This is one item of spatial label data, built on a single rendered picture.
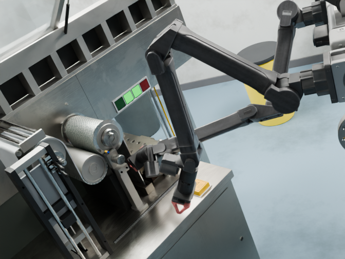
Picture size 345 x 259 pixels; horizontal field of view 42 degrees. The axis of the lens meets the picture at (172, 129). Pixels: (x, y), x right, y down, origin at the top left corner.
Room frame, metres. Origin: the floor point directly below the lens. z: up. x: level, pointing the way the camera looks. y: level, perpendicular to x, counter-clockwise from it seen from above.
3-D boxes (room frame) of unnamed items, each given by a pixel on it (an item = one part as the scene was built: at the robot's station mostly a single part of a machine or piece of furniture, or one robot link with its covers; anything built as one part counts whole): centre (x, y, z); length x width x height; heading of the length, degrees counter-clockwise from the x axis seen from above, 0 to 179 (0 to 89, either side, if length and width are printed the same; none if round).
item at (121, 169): (1.60, 0.26, 1.05); 0.06 x 0.05 x 0.31; 35
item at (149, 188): (1.79, 0.28, 0.92); 0.28 x 0.04 x 0.04; 35
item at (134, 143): (1.89, 0.20, 1.00); 0.40 x 0.16 x 0.06; 35
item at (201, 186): (1.55, -0.01, 0.91); 0.07 x 0.07 x 0.02; 35
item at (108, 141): (1.64, 0.25, 1.25); 0.07 x 0.02 x 0.07; 125
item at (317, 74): (1.05, -0.42, 1.45); 0.09 x 0.08 x 0.12; 154
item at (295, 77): (1.08, -0.35, 1.43); 0.10 x 0.05 x 0.09; 64
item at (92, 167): (1.69, 0.43, 1.17); 0.26 x 0.12 x 0.12; 35
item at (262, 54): (3.31, -0.88, 0.31); 0.39 x 0.39 x 0.62
